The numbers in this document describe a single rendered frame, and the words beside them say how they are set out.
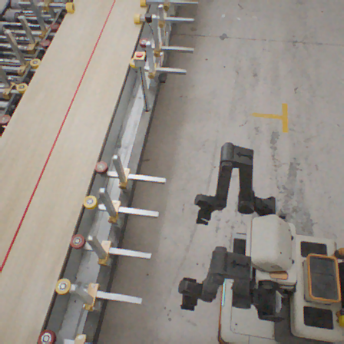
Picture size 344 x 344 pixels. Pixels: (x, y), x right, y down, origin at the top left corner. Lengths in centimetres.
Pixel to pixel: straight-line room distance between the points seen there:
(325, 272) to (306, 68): 279
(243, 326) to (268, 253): 111
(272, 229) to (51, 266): 119
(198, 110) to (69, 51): 142
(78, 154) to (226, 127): 172
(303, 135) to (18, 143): 259
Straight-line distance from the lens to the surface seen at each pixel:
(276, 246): 142
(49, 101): 267
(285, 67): 421
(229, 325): 244
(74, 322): 218
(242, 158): 130
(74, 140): 236
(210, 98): 373
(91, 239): 173
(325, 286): 195
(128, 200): 225
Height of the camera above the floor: 268
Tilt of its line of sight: 58 degrees down
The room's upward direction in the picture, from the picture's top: 5 degrees counter-clockwise
